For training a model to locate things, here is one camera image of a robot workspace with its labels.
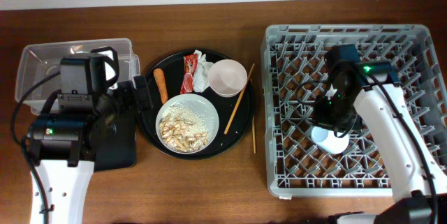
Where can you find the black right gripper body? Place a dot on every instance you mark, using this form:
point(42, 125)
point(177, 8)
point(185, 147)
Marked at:
point(334, 114)

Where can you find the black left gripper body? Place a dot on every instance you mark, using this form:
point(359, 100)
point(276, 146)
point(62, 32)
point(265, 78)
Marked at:
point(123, 98)

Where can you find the light blue cup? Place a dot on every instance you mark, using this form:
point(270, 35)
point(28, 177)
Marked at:
point(327, 141)

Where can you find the pink bowl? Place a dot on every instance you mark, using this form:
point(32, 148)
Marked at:
point(227, 78)

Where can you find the wooden chopstick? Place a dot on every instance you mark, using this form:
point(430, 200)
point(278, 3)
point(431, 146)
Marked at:
point(239, 99)

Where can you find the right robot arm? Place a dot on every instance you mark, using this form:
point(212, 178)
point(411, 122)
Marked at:
point(370, 93)

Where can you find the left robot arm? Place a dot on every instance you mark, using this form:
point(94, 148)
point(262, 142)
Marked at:
point(86, 125)

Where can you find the orange carrot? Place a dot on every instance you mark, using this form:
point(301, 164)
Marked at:
point(161, 84)

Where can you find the black rectangular bin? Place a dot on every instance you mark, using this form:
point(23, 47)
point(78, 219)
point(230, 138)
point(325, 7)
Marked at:
point(119, 151)

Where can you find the grey plate with food scraps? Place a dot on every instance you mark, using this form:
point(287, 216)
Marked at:
point(187, 124)

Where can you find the crumpled white tissue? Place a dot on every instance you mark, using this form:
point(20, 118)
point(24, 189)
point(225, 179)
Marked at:
point(200, 78)

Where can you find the round black tray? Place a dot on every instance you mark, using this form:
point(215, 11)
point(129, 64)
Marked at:
point(226, 119)

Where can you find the red snack wrapper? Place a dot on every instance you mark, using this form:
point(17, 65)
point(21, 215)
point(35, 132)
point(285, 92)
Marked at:
point(190, 65)

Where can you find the clear plastic bin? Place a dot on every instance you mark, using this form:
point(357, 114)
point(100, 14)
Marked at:
point(40, 60)

